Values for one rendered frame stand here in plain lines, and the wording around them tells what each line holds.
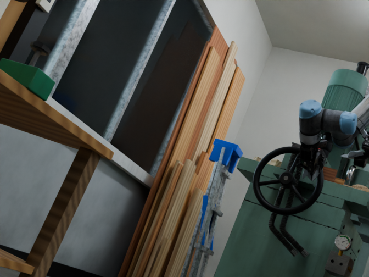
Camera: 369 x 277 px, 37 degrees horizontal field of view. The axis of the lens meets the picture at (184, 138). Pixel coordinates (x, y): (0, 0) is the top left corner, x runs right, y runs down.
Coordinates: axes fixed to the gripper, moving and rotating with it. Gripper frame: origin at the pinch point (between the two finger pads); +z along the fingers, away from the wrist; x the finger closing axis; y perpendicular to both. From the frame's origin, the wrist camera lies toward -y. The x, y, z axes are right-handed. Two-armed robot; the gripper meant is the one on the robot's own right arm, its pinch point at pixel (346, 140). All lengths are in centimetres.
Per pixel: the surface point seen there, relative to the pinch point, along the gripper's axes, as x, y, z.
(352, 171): 4.3, -24.0, -1.2
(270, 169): 21.8, -0.9, 27.0
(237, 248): 60, -3, 28
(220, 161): 5, -70, 86
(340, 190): 22.1, -0.9, -4.9
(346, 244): 43.8, 4.1, -15.6
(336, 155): -1.6, -24.6, 8.3
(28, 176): 66, 9, 144
